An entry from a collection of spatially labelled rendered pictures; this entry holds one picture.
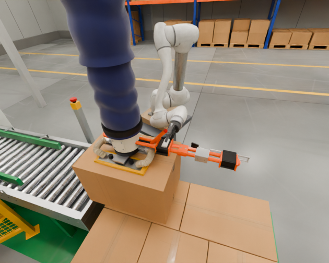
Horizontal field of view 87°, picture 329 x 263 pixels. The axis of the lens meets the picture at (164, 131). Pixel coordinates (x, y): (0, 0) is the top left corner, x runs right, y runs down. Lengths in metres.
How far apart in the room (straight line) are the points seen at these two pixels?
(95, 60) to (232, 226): 1.29
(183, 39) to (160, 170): 0.90
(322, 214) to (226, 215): 1.27
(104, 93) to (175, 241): 1.02
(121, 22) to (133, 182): 0.76
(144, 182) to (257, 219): 0.86
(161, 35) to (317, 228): 2.20
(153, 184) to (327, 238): 1.79
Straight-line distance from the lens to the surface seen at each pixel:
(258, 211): 1.54
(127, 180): 1.03
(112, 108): 0.85
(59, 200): 1.73
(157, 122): 1.26
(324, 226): 2.42
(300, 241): 2.22
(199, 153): 0.94
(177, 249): 1.32
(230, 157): 0.95
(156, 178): 1.01
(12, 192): 1.96
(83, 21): 0.74
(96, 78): 0.80
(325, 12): 9.70
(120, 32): 0.75
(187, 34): 1.36
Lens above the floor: 1.81
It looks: 39 degrees down
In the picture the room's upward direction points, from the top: 4 degrees counter-clockwise
